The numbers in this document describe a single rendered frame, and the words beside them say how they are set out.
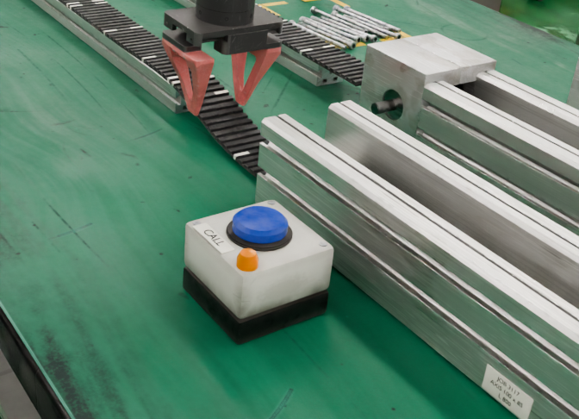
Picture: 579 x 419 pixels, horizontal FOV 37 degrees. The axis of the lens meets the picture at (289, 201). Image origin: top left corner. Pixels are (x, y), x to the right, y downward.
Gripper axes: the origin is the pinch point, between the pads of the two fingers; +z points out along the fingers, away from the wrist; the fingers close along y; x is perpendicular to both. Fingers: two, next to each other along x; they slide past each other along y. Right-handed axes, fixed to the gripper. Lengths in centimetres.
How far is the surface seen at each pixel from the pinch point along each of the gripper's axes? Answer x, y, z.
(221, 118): -1.7, -0.5, 1.1
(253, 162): -9.5, -1.8, 2.0
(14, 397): 30, -13, 60
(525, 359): -45.6, -6.5, -3.1
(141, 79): 12.6, -1.9, 2.5
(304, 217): -22.3, -5.8, -0.2
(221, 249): -27.2, -17.6, -3.7
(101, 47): 23.2, -1.6, 2.7
